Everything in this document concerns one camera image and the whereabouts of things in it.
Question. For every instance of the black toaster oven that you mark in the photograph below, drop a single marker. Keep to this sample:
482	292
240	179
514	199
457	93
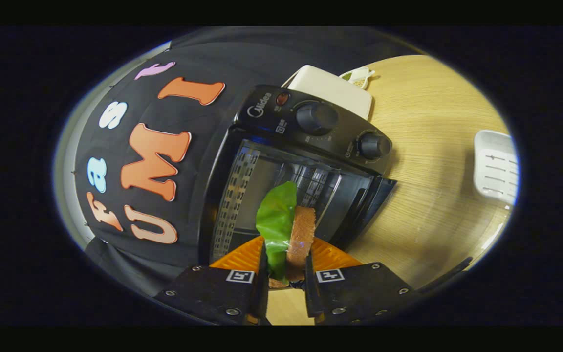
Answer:
311	127

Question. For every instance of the lettuce sandwich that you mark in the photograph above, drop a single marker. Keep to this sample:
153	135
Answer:
301	234

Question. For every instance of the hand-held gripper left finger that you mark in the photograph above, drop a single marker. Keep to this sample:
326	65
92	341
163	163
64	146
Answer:
213	293

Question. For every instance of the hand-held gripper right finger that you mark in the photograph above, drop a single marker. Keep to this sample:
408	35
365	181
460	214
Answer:
359	293

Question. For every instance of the white pop-up toaster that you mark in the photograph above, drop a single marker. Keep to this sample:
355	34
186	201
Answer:
333	90

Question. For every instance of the white plastic tray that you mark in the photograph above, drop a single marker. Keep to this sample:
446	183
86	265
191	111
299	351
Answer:
496	166

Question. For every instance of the small white dish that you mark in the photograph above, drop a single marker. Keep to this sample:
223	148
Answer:
357	76

